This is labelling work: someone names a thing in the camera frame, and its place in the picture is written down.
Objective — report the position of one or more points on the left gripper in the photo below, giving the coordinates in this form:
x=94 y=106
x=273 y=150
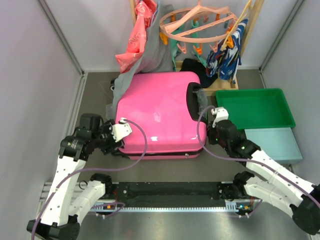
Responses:
x=112 y=144

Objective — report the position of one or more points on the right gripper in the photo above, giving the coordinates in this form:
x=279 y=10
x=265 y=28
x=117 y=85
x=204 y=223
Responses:
x=210 y=133

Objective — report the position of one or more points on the pink hard-shell suitcase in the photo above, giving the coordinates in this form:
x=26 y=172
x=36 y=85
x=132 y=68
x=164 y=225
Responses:
x=165 y=117

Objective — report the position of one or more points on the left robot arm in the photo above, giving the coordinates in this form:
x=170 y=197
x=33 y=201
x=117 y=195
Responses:
x=75 y=189

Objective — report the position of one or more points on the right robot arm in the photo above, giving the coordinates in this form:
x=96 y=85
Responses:
x=266 y=179

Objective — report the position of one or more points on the green plastic tray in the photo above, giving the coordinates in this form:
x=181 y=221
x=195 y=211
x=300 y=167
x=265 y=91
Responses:
x=256 y=108

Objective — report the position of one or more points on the light blue plastic tray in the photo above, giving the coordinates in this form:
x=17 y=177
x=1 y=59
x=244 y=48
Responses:
x=278 y=143

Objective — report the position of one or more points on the blue white patterned garment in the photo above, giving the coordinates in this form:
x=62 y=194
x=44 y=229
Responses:
x=225 y=62

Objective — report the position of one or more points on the dark navy folded garment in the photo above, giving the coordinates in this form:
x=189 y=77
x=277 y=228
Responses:
x=192 y=65

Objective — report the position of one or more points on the grey hanging garment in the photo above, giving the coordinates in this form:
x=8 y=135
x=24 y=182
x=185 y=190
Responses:
x=155 y=59

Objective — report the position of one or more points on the teal round clothes hanger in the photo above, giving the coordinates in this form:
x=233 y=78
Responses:
x=196 y=50

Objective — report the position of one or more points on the pink round clothes hanger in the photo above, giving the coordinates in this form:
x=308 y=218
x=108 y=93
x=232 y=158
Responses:
x=208 y=18

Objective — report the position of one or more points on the wooden clothes rack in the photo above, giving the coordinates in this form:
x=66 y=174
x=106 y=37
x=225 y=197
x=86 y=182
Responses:
x=252 y=19

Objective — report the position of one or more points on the coral patterned jacket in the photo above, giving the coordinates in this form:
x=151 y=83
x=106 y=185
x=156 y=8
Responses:
x=144 y=11

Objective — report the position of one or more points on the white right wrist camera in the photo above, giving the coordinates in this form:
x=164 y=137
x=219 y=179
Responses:
x=219 y=114

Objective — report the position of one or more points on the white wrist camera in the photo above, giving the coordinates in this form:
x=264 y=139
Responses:
x=219 y=114
x=121 y=130

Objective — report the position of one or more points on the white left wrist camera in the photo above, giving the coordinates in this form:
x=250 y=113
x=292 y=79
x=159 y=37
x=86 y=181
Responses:
x=121 y=130

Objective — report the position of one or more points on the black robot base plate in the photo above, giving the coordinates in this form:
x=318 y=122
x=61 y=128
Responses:
x=175 y=194

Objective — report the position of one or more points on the aluminium rail frame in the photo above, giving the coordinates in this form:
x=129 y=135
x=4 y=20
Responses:
x=110 y=208

